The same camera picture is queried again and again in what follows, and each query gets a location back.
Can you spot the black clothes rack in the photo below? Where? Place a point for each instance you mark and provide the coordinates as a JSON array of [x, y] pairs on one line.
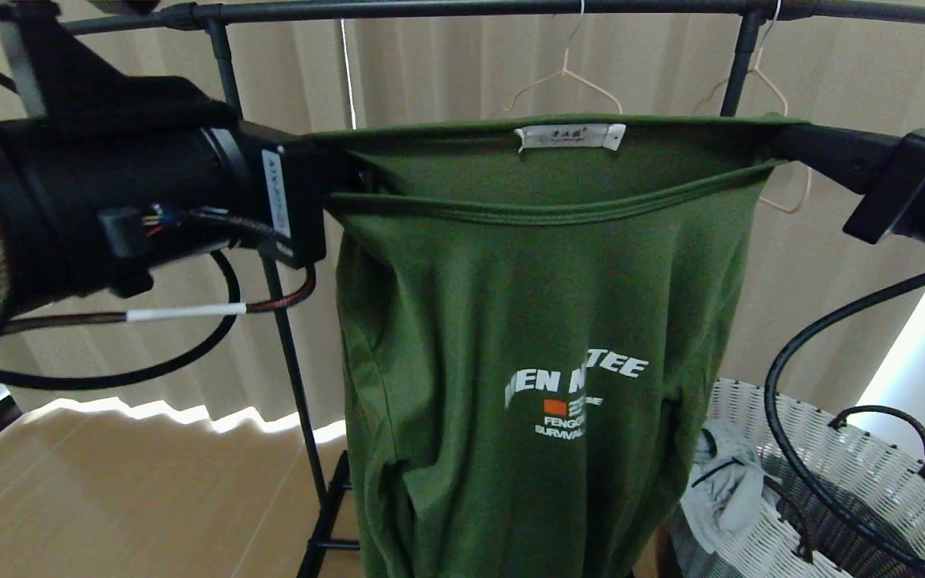
[[430, 10]]

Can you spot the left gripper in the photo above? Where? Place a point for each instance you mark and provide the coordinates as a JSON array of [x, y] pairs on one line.
[[109, 177]]

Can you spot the beige curtain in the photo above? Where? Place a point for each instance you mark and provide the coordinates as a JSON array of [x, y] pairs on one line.
[[446, 64]]

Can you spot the green printed t-shirt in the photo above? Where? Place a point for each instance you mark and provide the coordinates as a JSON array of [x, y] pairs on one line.
[[511, 305]]

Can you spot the pink clothes hanger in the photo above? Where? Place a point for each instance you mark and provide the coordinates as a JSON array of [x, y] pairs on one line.
[[565, 60], [807, 189]]

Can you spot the pale grey garment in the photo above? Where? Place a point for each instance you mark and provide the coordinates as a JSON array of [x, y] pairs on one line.
[[723, 490]]

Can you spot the white laundry basket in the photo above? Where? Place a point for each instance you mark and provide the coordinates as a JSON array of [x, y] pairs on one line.
[[739, 405]]

